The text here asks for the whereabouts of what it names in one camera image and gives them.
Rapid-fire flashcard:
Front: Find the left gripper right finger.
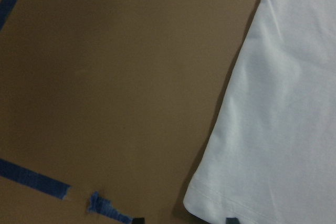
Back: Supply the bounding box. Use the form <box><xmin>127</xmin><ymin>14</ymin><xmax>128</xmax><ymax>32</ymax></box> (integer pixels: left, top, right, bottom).
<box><xmin>225</xmin><ymin>217</ymin><xmax>238</xmax><ymax>224</ymax></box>

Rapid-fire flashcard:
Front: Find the light blue t-shirt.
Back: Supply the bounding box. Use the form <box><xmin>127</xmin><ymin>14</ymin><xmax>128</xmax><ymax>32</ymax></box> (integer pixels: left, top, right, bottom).
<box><xmin>183</xmin><ymin>0</ymin><xmax>335</xmax><ymax>223</ymax></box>

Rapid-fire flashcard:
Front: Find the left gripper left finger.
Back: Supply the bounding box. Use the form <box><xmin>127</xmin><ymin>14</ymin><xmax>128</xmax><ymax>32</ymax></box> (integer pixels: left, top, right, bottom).
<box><xmin>132</xmin><ymin>217</ymin><xmax>144</xmax><ymax>224</ymax></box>

